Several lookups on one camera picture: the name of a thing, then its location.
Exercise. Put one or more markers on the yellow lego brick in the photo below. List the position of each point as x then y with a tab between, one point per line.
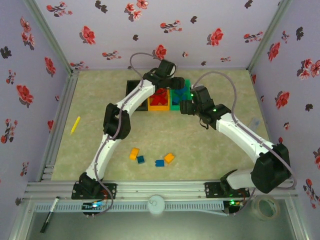
134	153
169	158

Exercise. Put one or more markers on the small dark teal lego brick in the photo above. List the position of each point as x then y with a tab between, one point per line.
141	159

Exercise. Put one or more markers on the white round cap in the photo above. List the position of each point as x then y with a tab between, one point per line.
156	204

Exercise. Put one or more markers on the clear plastic piece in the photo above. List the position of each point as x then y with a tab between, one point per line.
255	123

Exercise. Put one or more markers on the aluminium corner post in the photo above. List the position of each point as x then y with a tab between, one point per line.
50	37
270	35

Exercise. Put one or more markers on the clear tape roll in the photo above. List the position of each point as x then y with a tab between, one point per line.
275	208

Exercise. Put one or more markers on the aluminium lower frame bar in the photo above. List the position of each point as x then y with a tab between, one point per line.
20	220
297	220

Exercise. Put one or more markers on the wide aluminium frame rail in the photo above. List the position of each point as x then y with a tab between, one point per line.
162	188

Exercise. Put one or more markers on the aluminium side frame rail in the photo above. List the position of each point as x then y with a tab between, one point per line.
62	110

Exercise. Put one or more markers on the long red lego brick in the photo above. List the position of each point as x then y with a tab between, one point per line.
155	100

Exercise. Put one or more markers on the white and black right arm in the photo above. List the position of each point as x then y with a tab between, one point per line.
240	132

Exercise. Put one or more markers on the yellow stick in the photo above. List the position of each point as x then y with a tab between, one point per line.
75	124

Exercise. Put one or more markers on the black plastic bin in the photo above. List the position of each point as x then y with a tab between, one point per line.
130	86

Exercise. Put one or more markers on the green plastic bin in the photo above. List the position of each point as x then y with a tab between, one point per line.
175	107

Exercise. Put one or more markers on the orange plastic bin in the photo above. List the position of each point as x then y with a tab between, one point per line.
160	108

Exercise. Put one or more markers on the circuit board with LED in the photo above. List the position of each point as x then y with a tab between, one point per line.
93	205
235	203

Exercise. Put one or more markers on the black marker pen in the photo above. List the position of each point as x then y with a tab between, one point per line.
48	217

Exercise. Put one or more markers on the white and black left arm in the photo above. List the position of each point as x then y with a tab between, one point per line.
105	155

